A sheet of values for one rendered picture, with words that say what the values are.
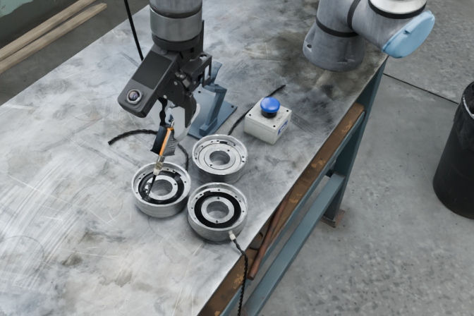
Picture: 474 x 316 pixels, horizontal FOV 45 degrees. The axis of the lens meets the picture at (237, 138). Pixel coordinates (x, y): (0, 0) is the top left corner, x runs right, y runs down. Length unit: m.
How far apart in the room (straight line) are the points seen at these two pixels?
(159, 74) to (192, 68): 0.06
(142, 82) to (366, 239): 1.37
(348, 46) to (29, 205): 0.77
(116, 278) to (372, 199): 1.40
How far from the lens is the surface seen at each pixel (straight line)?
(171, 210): 1.01
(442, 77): 2.89
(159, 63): 0.86
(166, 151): 0.97
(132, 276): 0.97
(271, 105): 1.14
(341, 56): 1.37
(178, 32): 0.83
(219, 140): 1.12
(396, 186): 2.28
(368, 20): 1.25
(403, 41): 1.22
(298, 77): 1.34
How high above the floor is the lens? 1.62
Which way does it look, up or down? 45 degrees down
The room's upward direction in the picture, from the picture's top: 6 degrees clockwise
